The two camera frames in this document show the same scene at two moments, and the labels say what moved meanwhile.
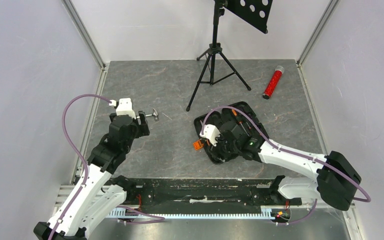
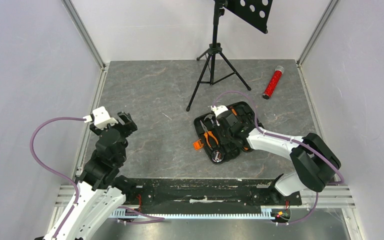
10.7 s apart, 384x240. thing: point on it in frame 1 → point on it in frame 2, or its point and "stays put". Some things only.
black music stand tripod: x=256 y=13 stays put
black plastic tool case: x=229 y=132 stays put
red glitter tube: x=273 y=82 stays put
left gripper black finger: x=144 y=121 → x=127 y=119
